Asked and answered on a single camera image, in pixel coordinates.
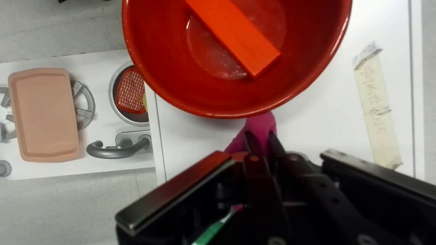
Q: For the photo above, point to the grey toy burner grate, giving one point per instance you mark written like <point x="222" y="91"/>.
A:
<point x="83" y="102"/>

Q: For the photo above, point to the white toy sink counter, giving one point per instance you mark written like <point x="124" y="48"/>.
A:
<point x="99" y="59"/>

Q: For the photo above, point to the white toy cabinet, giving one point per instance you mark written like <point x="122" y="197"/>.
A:
<point x="327" y="113"/>

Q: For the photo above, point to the pink plastic cutting board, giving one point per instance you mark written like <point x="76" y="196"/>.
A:
<point x="42" y="113"/>

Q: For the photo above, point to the beige masking tape strip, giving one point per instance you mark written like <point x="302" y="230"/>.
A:
<point x="376" y="109"/>

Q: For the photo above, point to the purple plush toy green leaf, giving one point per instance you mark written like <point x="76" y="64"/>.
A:
<point x="261" y="124"/>

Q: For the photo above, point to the grey toy faucet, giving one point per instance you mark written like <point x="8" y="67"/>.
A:
<point x="117" y="147"/>

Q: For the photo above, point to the orange rectangular block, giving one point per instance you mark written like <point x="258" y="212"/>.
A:
<point x="235" y="31"/>

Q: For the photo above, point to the orange red plastic bowl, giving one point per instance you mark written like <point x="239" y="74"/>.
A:
<point x="171" y="59"/>

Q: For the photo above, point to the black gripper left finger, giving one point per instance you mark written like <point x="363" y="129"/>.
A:
<point x="190" y="191"/>

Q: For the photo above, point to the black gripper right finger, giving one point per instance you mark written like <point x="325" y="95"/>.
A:
<point x="362" y="204"/>

